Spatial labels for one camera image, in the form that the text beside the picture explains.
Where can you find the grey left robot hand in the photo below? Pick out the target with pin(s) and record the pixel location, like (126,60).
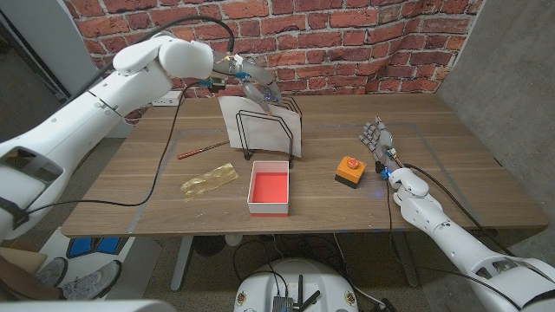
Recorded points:
(258,78)

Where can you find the white power strip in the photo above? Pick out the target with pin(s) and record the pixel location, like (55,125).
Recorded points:
(171,100)

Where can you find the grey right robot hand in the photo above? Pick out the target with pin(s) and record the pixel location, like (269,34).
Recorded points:
(382,143)

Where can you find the dark round floor object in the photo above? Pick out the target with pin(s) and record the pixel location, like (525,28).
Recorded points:
(209,246)

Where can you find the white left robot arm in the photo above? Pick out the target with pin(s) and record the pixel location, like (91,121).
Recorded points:
(86,117)

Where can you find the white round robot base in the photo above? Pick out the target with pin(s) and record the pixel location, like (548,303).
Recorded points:
(295,281)

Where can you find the white box red inside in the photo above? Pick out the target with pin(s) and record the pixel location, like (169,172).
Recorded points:
(269,188)

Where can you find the orange emergency stop button box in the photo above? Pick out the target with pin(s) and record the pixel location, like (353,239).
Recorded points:
(350,171)

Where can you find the black router with antennas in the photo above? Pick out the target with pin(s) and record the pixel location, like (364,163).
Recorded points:
(284,303)

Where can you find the tan cardboard box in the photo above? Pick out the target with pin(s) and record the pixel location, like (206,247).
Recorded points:
(24,258)

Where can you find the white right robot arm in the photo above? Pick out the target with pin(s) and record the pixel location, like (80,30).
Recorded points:
(451,238)

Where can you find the brown trouser leg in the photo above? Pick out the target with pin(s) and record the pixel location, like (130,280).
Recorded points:
(21,284)

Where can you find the red-brown pen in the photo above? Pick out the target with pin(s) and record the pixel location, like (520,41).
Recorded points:
(204,150)

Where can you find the white paper file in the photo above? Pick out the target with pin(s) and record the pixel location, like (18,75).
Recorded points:
(264,134)

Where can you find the gold plastic wrap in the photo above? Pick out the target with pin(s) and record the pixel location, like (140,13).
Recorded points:
(208,181)

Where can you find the black floor plug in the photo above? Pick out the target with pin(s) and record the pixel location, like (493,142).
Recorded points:
(383,305)

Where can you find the white floor mat blue shapes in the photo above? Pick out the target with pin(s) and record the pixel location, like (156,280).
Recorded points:
(130,268)

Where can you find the white table leg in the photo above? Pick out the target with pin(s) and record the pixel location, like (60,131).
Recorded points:
(182,264)

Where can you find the printed red brick backdrop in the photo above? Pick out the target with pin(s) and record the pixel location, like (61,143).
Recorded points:
(347,43)

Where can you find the grey sneaker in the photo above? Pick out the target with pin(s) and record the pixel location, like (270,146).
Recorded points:
(51,273)
(93,281)

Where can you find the grey table leg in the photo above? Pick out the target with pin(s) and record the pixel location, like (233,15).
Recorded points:
(407,260)

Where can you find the white round table foot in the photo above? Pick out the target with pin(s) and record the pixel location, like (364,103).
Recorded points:
(233,239)

